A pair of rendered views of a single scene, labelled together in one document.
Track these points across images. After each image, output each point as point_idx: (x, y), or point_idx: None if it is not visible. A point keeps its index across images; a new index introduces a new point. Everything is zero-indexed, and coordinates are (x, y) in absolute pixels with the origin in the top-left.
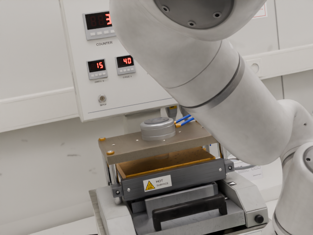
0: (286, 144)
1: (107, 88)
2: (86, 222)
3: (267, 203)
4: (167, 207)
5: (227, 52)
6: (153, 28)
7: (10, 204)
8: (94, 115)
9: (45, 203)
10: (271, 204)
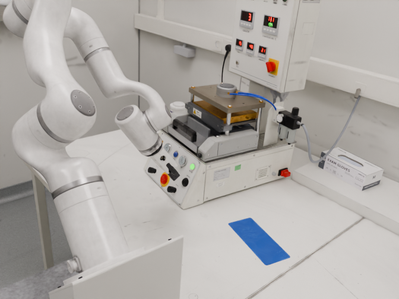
0: (106, 93)
1: (241, 58)
2: None
3: (331, 201)
4: (179, 121)
5: (85, 47)
6: None
7: None
8: (233, 70)
9: None
10: (329, 203)
